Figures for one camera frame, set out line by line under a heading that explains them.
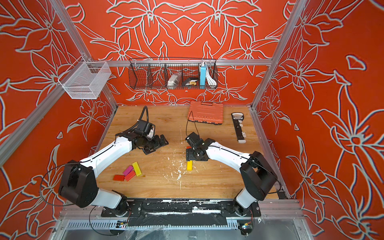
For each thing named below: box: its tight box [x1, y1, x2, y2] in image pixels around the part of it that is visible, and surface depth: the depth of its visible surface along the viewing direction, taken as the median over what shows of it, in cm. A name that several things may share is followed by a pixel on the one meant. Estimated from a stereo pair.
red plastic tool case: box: [187, 101, 224, 125], surface depth 112 cm
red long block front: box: [124, 170, 136, 182], surface depth 85 cm
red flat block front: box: [113, 174, 125, 182], surface depth 85 cm
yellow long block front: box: [132, 161, 142, 177], surface depth 87 cm
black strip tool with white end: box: [231, 112, 247, 144], surface depth 108 cm
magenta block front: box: [123, 165, 134, 176], surface depth 88 cm
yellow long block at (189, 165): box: [187, 160, 193, 171], surface depth 88 cm
